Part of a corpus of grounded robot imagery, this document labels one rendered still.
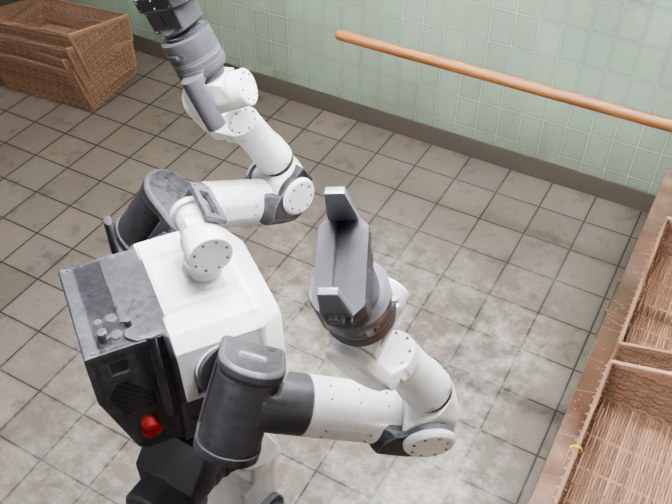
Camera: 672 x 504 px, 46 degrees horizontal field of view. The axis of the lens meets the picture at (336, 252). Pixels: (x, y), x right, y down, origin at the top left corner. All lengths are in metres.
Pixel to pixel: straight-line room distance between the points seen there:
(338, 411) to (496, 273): 2.17
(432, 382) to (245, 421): 0.26
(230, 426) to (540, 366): 1.99
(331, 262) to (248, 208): 0.69
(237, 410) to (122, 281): 0.30
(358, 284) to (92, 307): 0.54
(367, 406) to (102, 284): 0.44
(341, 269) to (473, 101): 2.88
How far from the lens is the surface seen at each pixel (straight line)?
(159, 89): 4.34
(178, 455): 1.45
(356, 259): 0.82
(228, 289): 1.21
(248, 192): 1.50
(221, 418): 1.10
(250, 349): 1.13
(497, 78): 2.09
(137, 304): 1.22
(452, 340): 2.98
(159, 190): 1.38
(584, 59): 3.41
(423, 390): 1.11
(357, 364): 0.97
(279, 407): 1.10
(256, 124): 1.45
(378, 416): 1.17
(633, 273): 2.53
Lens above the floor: 2.27
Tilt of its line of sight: 44 degrees down
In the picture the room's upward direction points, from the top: straight up
